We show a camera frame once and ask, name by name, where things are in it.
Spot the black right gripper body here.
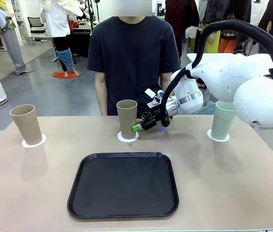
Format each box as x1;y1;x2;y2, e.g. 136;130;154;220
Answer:
141;106;171;131

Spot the brown tall cup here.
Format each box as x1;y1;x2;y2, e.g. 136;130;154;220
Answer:
9;104;43;145
116;99;138;140

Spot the white scalloped paper coaster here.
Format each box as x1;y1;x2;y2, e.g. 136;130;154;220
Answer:
206;129;230;143
21;133;47;148
116;130;140;143

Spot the light green tall cup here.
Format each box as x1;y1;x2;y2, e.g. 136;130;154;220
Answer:
210;101;235;141

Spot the person's right forearm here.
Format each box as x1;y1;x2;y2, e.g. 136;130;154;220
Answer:
94;72;109;116

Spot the person's left forearm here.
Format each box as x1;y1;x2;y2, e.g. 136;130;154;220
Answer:
159;72;175;94

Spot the blue-grey cloth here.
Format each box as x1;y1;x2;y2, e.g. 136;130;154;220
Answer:
193;101;216;115

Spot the black plastic tray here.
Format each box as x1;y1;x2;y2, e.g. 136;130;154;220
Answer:
67;151;180;220

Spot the person in dark T-shirt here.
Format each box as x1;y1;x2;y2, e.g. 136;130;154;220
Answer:
86;0;182;116

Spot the cardboard box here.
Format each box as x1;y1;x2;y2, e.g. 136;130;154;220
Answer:
187;35;197;50

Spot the white table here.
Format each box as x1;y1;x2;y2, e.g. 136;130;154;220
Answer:
186;52;272;104

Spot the orange cloth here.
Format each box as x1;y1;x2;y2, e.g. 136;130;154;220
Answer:
52;71;78;78

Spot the dark workbench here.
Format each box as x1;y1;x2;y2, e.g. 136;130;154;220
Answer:
68;20;93;58

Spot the mannequin with yellow skirt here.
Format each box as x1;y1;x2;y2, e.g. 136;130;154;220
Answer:
200;0;225;54

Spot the mannequin with orange trousers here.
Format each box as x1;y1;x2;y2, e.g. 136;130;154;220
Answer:
218;13;239;53

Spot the black tripod stand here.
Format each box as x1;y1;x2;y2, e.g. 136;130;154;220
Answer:
85;0;97;37

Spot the mannequin in dark red dress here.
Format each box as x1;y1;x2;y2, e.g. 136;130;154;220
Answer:
164;0;201;58

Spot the black office chair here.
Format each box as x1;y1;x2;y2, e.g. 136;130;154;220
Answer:
27;16;51;46

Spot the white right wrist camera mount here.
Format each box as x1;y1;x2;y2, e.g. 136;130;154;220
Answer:
144;88;166;105

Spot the black cable sleeve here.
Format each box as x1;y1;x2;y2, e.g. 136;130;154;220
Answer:
159;20;273;128

